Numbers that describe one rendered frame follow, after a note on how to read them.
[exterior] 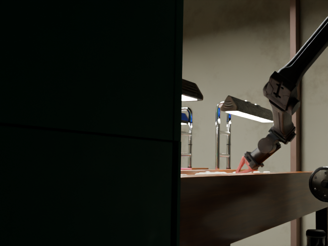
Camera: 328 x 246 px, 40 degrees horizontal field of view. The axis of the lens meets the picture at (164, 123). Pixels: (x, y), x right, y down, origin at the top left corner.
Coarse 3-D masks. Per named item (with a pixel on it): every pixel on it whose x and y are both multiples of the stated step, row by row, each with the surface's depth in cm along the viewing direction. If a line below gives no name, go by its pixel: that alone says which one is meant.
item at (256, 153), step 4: (256, 148) 172; (248, 152) 172; (252, 152) 172; (256, 152) 171; (260, 152) 170; (248, 156) 169; (252, 156) 171; (256, 156) 170; (260, 156) 170; (264, 156) 170; (268, 156) 171; (252, 160) 168; (256, 160) 170; (260, 160) 170; (264, 160) 171; (252, 164) 168; (256, 164) 168; (260, 164) 172
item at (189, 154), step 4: (184, 108) 262; (188, 108) 261; (188, 112) 261; (192, 112) 261; (188, 116) 261; (192, 116) 261; (188, 120) 261; (192, 120) 261; (188, 124) 260; (192, 124) 261; (188, 128) 260; (184, 132) 253; (188, 132) 257; (188, 136) 260; (188, 140) 259; (188, 144) 259; (188, 148) 259; (188, 152) 259; (184, 156) 253; (188, 156) 257; (188, 160) 258; (188, 164) 258
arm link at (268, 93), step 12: (324, 24) 125; (312, 36) 125; (324, 36) 124; (312, 48) 124; (324, 48) 126; (300, 60) 125; (312, 60) 125; (276, 72) 126; (288, 72) 125; (300, 72) 124; (276, 84) 126; (288, 84) 124; (276, 96) 131; (288, 96) 126
